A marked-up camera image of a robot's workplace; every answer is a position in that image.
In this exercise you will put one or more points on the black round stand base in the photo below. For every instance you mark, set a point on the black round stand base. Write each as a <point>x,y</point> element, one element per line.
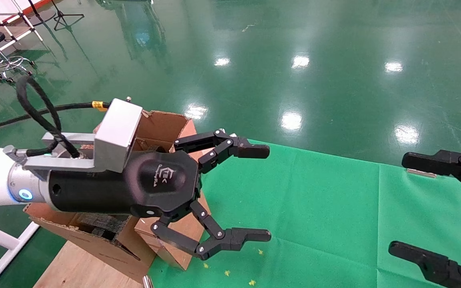
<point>42,16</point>

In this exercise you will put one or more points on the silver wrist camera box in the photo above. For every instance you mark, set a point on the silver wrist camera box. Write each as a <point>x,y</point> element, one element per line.
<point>116,132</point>

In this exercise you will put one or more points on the white tube rack frame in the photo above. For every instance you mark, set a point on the white tube rack frame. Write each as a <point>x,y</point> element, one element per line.
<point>19,38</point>

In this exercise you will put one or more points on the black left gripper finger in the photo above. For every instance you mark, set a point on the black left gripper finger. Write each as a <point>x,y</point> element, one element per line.
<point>246,236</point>
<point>254,151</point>

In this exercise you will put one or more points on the large open cardboard carton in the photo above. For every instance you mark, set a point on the large open cardboard carton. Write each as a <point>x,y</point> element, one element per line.
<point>94,248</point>

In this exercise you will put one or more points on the black tripod stand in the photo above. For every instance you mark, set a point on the black tripod stand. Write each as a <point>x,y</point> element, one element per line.
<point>59,15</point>

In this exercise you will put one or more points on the black foam block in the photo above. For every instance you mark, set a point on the black foam block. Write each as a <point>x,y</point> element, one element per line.
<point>102,226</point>
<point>160,149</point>

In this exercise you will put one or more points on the green table cloth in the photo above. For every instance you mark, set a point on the green table cloth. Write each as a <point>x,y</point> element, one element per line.
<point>314,208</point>

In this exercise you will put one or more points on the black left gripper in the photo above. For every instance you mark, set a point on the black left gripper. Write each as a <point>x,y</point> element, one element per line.
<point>106,190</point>

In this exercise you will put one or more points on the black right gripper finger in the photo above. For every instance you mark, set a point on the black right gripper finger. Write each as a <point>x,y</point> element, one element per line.
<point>426,162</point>
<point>430,264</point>

